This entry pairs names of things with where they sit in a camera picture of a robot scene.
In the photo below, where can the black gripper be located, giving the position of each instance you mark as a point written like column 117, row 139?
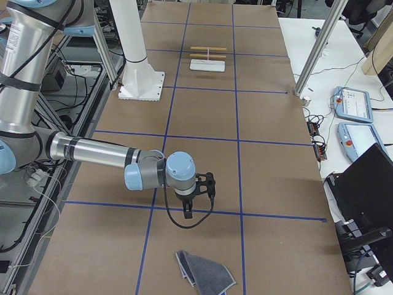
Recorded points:
column 185, row 198

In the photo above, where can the grey towel with blue side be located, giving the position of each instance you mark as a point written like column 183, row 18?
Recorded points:
column 209, row 277

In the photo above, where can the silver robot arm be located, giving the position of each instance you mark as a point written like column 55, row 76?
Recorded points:
column 34, row 25

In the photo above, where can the wooden towel rack white base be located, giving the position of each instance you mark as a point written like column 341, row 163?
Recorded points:
column 208, row 61

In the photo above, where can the lower black adapter box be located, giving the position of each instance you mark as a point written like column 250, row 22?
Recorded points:
column 319, row 151

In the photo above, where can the black adapter box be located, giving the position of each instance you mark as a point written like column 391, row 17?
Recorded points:
column 313, row 128
column 319, row 151

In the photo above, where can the upper black adapter box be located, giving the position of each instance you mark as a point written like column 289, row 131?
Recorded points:
column 313, row 128

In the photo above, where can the small metal cylinder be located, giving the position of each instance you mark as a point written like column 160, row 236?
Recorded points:
column 305, row 101

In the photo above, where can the black laptop on stand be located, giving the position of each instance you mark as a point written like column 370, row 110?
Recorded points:
column 363, row 193

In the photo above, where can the lower teach pendant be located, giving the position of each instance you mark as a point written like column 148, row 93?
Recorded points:
column 356, row 138

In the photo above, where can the teach pendant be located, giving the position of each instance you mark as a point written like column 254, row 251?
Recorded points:
column 352, row 104
column 356, row 138

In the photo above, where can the black power brick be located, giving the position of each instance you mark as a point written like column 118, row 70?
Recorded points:
column 54, row 78

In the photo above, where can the upper teach pendant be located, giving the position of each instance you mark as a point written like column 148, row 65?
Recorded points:
column 352, row 104

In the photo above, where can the white pedestal column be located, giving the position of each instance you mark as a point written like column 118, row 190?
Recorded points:
column 139, row 81

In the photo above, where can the aluminium side frame rail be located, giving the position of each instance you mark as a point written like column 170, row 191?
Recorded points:
column 104, row 53

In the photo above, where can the aluminium frame post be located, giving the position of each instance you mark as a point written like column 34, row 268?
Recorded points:
column 319, row 45

